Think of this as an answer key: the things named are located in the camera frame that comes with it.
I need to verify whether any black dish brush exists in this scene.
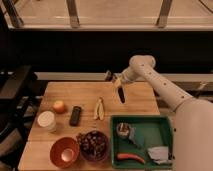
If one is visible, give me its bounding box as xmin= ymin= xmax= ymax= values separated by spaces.
xmin=105 ymin=70 xmax=125 ymax=103

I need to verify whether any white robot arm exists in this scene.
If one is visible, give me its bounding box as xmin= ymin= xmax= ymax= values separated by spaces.
xmin=118 ymin=55 xmax=213 ymax=171

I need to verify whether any dark bowl of grapes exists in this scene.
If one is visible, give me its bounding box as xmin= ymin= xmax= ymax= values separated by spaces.
xmin=77 ymin=131 xmax=109 ymax=163

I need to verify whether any red bowl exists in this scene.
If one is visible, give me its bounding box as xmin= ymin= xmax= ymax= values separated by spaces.
xmin=50 ymin=137 xmax=80 ymax=168

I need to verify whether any small metal can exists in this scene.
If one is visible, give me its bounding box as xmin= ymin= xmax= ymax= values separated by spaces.
xmin=116 ymin=123 xmax=130 ymax=137

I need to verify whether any black remote control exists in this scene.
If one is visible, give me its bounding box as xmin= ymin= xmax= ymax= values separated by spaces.
xmin=69 ymin=106 xmax=82 ymax=126

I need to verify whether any orange fruit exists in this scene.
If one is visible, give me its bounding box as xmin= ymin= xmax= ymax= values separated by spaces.
xmin=53 ymin=100 xmax=65 ymax=114

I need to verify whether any green plastic tray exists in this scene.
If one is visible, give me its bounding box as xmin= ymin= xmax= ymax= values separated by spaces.
xmin=110 ymin=115 xmax=173 ymax=170

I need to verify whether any orange carrot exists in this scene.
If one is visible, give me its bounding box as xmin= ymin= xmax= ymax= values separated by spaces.
xmin=116 ymin=153 xmax=146 ymax=164

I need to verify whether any white cylindrical container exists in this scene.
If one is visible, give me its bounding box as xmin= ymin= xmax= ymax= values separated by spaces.
xmin=37 ymin=111 xmax=56 ymax=132

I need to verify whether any grey cloth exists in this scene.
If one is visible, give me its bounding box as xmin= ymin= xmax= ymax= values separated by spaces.
xmin=147 ymin=146 xmax=172 ymax=165

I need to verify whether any black chair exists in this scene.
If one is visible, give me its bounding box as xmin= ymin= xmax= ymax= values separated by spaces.
xmin=0 ymin=66 xmax=37 ymax=157

